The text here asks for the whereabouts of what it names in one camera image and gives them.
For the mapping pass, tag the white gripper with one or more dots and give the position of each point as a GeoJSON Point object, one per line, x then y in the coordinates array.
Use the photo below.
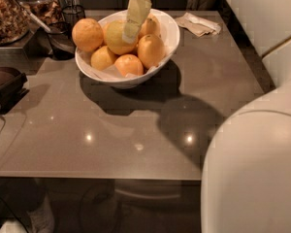
{"type": "Point", "coordinates": [137, 12]}

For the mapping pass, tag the yellowish green top orange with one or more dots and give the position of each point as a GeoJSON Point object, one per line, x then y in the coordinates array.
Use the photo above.
{"type": "Point", "coordinates": [114, 40]}

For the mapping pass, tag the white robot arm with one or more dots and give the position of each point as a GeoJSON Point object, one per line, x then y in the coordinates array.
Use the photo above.
{"type": "Point", "coordinates": [246, 177]}

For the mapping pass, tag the orange at bowl back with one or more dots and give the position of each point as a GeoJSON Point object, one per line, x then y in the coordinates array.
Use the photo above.
{"type": "Point", "coordinates": [150, 26]}

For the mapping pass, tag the white ceramic bowl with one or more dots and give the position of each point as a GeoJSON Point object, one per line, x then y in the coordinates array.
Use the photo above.
{"type": "Point", "coordinates": [170, 37]}

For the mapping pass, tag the orange at bowl right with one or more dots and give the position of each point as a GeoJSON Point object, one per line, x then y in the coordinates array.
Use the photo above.
{"type": "Point", "coordinates": [151, 50]}

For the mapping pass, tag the orange on bowl rim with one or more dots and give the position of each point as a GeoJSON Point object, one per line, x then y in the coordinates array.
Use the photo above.
{"type": "Point", "coordinates": [87, 34]}

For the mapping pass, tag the orange at bowl front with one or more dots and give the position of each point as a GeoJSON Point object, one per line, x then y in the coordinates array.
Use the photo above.
{"type": "Point", "coordinates": [129, 64]}

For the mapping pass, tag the orange at bowl front-left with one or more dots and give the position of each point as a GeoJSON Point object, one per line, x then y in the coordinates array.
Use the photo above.
{"type": "Point", "coordinates": [102, 58]}

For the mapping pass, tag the crumpled beige napkin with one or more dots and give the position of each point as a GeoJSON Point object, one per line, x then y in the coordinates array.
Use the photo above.
{"type": "Point", "coordinates": [197, 25]}

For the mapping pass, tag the large glass snack jar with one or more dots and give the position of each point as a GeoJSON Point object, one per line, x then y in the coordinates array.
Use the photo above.
{"type": "Point", "coordinates": [13, 22]}

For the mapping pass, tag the black device on left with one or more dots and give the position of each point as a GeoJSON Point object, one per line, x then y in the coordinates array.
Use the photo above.
{"type": "Point", "coordinates": [11, 88]}

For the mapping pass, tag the black wire mesh cup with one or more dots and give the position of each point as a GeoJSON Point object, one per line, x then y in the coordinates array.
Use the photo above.
{"type": "Point", "coordinates": [72, 14]}

